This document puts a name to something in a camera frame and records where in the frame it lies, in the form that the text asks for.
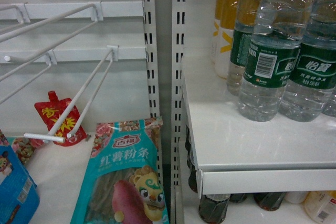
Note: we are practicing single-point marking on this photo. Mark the yellow drink white label bottle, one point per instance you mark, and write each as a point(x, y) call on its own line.
point(225, 16)

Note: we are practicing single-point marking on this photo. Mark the white slotted upright post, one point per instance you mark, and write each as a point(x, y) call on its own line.
point(164, 23)

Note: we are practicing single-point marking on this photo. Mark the right water bottle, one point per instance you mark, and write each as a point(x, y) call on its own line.
point(243, 29)

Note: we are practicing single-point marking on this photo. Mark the dark sauce bottle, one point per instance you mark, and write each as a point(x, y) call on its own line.
point(213, 208)

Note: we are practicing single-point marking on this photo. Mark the white shelf with juices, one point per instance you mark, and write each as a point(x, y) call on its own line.
point(236, 155)

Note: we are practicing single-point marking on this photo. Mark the teal sweet potato noodle bag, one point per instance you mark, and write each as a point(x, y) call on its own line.
point(121, 183)

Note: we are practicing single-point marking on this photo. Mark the blue snack bag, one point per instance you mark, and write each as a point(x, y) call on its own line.
point(19, 197)

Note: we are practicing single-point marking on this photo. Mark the front clear water bottle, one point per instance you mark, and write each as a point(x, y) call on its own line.
point(272, 54)

